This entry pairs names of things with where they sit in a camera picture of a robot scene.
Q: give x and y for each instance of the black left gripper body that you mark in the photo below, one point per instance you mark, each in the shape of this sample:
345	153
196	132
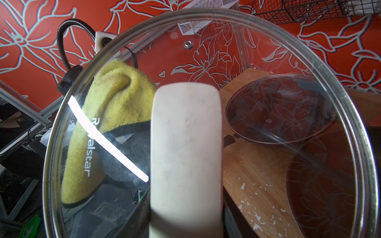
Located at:
68	79

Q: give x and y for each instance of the yellow microfiber cloth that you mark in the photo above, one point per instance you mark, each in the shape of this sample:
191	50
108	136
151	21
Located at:
119	95

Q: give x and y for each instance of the glass lid with beige handle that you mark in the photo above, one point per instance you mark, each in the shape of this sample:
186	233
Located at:
172	177

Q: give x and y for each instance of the glass pot lid black knob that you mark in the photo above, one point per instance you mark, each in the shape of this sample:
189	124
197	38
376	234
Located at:
280	109

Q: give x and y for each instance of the black frying pan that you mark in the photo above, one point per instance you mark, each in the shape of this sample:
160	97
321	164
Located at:
229	139

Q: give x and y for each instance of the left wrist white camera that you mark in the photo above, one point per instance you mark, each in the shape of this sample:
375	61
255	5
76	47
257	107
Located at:
102	39

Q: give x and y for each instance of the black wire wall basket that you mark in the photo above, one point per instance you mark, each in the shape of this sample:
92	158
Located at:
298	11

